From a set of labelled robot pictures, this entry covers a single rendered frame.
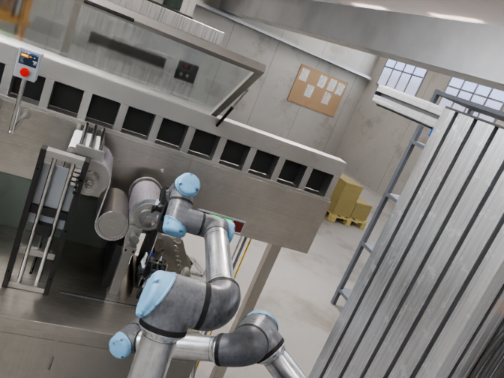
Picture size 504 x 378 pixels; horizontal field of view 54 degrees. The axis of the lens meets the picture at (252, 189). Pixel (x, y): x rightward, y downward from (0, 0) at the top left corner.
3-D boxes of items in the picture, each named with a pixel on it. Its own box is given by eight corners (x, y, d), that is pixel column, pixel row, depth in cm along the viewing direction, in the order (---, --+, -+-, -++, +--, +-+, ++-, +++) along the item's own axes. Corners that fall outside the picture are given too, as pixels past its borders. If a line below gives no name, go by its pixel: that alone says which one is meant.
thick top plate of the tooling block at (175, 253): (150, 286, 200) (155, 274, 198) (147, 241, 236) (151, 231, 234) (187, 295, 205) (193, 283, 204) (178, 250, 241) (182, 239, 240)
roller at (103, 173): (65, 190, 182) (76, 155, 178) (72, 168, 205) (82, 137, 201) (103, 199, 187) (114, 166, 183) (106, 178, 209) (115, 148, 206)
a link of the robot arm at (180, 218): (199, 238, 148) (206, 204, 153) (163, 227, 145) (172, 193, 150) (192, 243, 155) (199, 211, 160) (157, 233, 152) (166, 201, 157)
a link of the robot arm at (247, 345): (259, 382, 139) (107, 364, 153) (268, 362, 150) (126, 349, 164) (256, 343, 137) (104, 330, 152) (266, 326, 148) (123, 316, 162)
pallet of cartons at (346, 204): (332, 202, 900) (347, 169, 882) (366, 231, 802) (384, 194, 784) (294, 191, 862) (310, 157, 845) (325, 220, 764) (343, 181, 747)
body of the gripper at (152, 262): (166, 258, 186) (169, 274, 175) (158, 277, 188) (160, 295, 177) (146, 253, 183) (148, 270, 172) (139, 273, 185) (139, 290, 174)
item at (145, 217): (146, 206, 188) (162, 217, 191) (146, 204, 190) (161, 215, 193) (134, 220, 189) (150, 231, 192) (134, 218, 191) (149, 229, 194)
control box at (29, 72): (11, 76, 163) (19, 46, 161) (15, 73, 169) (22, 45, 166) (33, 83, 165) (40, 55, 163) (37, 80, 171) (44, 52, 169)
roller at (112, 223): (91, 235, 190) (100, 208, 187) (95, 209, 213) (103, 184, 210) (122, 242, 194) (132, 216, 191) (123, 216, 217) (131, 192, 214)
